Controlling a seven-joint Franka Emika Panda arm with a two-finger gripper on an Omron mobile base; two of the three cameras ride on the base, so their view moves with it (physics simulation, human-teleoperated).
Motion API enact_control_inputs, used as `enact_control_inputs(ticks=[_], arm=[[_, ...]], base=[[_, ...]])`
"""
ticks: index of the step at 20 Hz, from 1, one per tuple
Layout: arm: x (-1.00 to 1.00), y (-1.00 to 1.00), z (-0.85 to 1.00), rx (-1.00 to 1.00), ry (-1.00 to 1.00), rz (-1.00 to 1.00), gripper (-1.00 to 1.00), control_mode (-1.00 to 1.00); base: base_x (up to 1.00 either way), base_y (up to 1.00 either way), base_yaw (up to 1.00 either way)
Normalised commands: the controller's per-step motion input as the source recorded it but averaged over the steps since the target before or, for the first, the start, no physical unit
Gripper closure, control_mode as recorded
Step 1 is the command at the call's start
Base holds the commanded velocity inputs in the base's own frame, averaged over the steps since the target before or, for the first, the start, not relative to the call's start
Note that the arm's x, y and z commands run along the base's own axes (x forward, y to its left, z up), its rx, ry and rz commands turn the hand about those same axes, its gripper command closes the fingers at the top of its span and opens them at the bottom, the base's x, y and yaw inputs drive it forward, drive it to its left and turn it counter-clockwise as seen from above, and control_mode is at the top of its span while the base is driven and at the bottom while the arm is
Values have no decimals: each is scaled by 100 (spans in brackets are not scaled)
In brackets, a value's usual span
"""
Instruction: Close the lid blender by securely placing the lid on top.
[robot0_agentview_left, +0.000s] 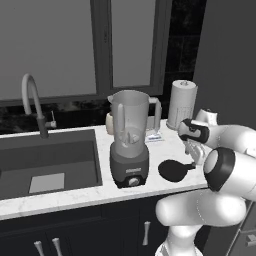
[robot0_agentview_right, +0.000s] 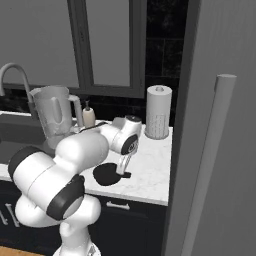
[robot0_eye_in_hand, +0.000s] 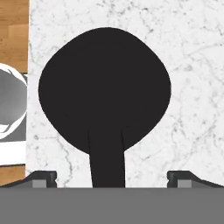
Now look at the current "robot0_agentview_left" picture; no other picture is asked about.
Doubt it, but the grey blender with clear jar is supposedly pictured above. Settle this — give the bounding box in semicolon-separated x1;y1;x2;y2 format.
107;89;163;190

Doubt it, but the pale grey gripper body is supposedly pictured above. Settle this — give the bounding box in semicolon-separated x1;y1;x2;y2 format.
184;140;207;167

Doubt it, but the dark grey tall cabinet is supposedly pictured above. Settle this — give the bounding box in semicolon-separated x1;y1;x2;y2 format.
192;0;256;130

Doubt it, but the dark navy false drawer panel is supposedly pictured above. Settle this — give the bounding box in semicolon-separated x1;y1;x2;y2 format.
0;205;104;238

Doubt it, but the silver drawer handle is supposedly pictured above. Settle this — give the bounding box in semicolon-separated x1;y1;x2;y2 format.
245;234;256;248

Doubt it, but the grey curved tap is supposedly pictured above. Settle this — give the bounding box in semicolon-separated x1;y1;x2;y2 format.
21;73;58;140

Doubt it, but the silver cupboard handle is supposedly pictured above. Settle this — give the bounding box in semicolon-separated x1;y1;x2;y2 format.
33;240;45;256
51;237;64;256
142;220;151;247

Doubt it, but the grey drawer front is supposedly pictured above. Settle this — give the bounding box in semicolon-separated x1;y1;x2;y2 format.
227;199;256;256

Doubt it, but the dark navy cupboard door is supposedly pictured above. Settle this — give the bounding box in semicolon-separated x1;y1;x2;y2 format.
45;220;105;256
0;230;48;256
138;194;172;256
101;201;141;256

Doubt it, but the white paper towel roll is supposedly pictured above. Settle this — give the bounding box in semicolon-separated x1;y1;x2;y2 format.
165;79;199;132

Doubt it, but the grey framed window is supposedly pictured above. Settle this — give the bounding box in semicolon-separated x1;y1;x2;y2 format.
0;0;173;108

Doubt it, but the dark grey sink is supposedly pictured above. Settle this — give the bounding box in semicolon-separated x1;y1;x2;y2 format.
0;128;104;201

